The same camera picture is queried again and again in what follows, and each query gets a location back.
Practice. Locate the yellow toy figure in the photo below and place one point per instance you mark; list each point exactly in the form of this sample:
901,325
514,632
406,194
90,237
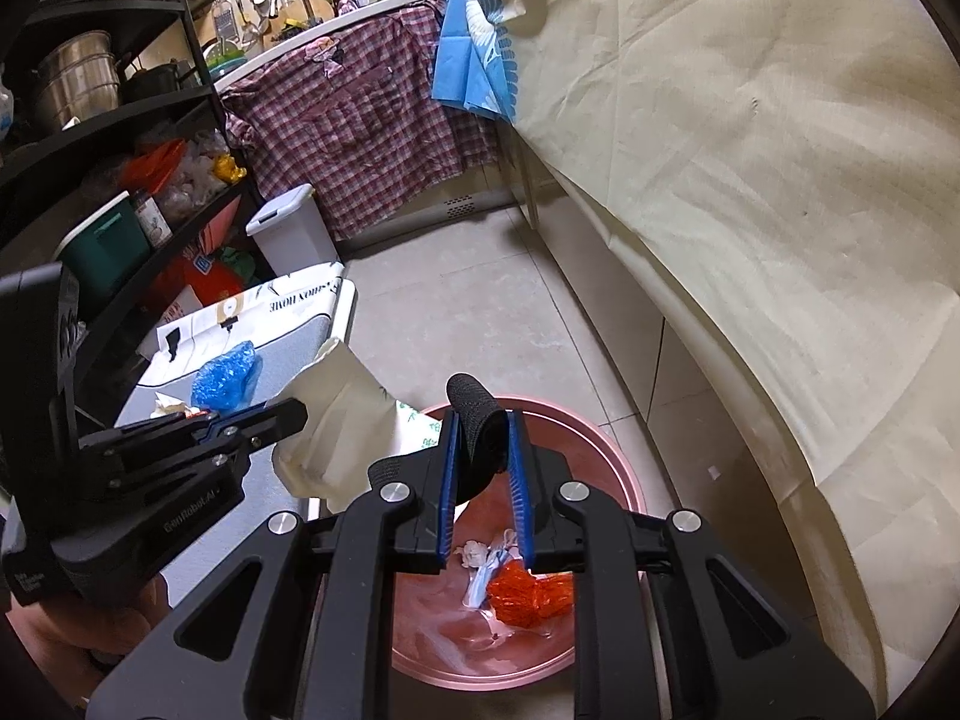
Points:
229,167

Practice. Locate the cream tissue pack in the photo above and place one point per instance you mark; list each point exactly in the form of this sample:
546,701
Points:
337,427

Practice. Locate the steel pot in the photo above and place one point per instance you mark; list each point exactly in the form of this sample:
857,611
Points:
75,79

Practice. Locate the blue printed cloth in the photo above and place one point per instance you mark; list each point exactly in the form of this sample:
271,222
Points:
465,52

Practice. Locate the brown cardboard piece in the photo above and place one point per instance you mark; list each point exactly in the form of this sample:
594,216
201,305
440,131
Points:
172,405

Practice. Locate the black metal shelf rack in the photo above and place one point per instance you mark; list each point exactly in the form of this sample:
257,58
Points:
90,146

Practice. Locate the green storage box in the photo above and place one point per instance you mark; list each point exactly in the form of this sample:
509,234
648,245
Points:
105,247

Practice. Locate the pink plaid shirt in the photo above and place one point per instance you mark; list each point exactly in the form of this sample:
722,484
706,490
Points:
360,112

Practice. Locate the pink plastic bucket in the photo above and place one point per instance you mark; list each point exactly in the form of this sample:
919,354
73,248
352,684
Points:
450,637

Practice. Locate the blue plastic shoe cover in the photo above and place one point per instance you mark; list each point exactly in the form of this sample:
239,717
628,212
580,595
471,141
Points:
225,379

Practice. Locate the cream cloth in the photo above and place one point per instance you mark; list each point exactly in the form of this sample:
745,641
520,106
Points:
750,240

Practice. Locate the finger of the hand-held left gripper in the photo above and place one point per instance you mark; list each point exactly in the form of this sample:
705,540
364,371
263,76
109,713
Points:
277,427
150,435

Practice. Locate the beige kitchen cabinet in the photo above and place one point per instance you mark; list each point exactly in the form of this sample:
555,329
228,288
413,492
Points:
720,450

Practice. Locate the person's left hand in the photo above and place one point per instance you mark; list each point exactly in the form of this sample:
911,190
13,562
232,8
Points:
90,637

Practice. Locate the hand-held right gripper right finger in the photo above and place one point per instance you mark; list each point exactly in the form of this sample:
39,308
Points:
520,495

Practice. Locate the red paper bag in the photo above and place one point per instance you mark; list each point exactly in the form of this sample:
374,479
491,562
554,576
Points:
187,277

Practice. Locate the metal grater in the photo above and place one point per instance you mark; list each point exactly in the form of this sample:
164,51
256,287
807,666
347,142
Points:
223,19

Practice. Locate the orange plastic bag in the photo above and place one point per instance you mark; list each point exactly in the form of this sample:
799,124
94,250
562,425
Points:
154,165

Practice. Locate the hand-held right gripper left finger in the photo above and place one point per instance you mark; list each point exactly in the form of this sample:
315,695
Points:
448,495

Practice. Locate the blue face mask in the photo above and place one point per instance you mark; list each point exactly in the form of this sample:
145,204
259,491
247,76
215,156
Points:
480,585

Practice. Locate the small red packet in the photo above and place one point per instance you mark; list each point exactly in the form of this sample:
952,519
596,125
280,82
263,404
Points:
196,413

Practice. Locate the white lidded bin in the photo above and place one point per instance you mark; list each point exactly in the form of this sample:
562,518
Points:
292,232

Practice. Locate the jar with dark lid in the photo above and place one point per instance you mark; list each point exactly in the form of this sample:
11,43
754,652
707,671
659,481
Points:
154,221

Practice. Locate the white tissue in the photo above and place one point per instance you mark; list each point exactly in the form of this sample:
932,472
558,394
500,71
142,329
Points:
472,553

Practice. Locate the red plastic bag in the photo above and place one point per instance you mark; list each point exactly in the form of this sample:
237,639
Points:
525,596

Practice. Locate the grey and white printed mat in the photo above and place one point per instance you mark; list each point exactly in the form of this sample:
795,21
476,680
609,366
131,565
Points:
277,345

